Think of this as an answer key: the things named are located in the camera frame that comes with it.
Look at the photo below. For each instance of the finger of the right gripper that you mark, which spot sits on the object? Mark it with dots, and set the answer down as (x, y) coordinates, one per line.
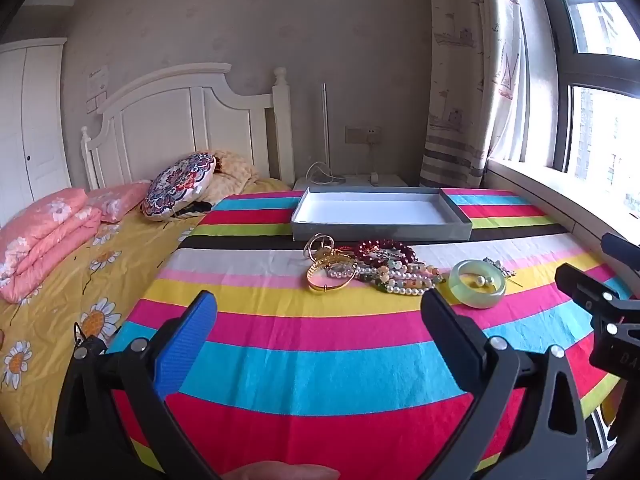
(621, 250)
(615, 321)

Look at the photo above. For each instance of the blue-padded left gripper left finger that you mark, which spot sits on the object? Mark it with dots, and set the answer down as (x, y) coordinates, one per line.
(113, 420)

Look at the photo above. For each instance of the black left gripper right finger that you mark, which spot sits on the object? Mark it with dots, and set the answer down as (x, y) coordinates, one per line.
(548, 438)

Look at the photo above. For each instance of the green jade bangle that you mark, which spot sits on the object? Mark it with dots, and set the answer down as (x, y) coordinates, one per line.
(461, 279)

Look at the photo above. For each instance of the grey cardboard tray box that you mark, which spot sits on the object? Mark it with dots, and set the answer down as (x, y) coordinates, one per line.
(410, 215)

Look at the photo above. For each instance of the gold mesh bangle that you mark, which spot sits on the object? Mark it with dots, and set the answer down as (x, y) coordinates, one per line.
(331, 273)

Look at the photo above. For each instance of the operator hand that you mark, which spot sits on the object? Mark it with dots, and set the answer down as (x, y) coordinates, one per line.
(271, 470)

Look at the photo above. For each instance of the yellow daisy bedsheet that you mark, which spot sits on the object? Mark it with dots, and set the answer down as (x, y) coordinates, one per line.
(116, 284)

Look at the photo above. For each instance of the folded pink floral quilt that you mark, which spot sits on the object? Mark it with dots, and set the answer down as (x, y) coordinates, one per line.
(37, 239)

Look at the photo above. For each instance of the dark framed window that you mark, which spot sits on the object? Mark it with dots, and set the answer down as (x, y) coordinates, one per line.
(597, 56)

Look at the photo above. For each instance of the pink floral pillow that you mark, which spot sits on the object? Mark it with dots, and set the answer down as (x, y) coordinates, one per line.
(115, 202)

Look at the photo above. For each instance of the rainbow striped tablecloth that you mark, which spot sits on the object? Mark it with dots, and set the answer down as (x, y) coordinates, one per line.
(350, 379)

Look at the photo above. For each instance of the printed beige curtain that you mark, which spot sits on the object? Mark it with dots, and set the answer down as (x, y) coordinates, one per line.
(477, 48)

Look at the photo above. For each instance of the round patterned cushion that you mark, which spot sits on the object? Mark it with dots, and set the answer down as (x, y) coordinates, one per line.
(178, 186)

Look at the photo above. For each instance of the white wardrobe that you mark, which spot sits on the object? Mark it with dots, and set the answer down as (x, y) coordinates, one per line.
(32, 154)

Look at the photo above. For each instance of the white bedside table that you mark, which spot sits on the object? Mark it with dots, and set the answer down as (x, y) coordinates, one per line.
(351, 181)

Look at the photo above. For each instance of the beige fuzzy blanket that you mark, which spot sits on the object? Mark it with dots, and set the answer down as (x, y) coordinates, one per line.
(233, 173)

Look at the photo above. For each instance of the white wooden headboard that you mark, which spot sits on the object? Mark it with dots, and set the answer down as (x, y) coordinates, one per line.
(162, 116)

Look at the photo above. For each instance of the wall power socket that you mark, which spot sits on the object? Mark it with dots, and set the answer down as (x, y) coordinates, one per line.
(363, 135)

